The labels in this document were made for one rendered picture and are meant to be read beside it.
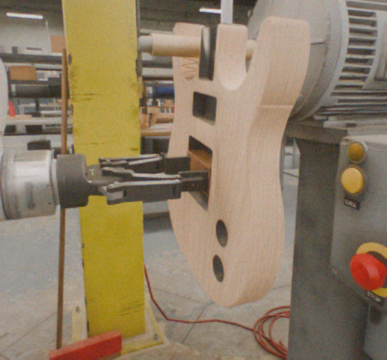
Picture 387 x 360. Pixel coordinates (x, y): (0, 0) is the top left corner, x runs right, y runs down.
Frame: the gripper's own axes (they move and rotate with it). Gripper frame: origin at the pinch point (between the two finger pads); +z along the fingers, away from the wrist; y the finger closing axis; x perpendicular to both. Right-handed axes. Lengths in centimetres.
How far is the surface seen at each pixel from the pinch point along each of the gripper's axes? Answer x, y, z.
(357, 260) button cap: -4.1, 21.7, 11.8
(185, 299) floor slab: -118, -102, 38
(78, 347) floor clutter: -103, -72, -21
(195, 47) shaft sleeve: 18.8, -5.9, 1.1
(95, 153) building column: -22, -91, -10
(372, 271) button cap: -4.3, 23.7, 12.0
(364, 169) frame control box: 5.4, 18.0, 14.4
